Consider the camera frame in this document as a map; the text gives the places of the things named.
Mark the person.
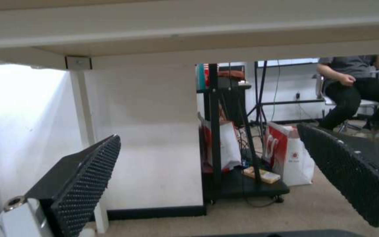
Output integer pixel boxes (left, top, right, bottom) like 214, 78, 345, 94
316, 53, 379, 131

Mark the white partition panel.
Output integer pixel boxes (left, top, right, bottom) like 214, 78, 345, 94
83, 69, 207, 218

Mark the white table leg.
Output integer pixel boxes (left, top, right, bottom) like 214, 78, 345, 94
69, 69, 109, 234

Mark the black wheeled shelf cart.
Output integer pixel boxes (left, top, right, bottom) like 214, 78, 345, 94
195, 63, 291, 204

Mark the red and white shopping bag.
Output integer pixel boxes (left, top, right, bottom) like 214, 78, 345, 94
198, 112, 243, 172

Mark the white table frame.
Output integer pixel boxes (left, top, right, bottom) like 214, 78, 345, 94
0, 0, 379, 70

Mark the office chair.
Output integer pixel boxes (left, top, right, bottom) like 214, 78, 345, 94
313, 70, 379, 131

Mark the white bag with red logo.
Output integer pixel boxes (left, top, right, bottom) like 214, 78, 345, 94
262, 122, 316, 186

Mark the person's hand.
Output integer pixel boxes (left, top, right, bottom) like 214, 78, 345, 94
336, 74, 356, 87

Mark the small yellow snack box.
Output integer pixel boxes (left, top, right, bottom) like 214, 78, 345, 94
243, 167, 281, 184

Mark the black tripod stand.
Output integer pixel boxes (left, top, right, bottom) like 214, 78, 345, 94
245, 60, 274, 129

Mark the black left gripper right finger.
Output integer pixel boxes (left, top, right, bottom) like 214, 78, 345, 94
296, 123, 379, 228

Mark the black cable on floor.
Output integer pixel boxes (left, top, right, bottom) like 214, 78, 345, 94
240, 194, 286, 207

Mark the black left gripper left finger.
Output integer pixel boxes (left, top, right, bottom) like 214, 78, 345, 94
0, 134, 122, 237

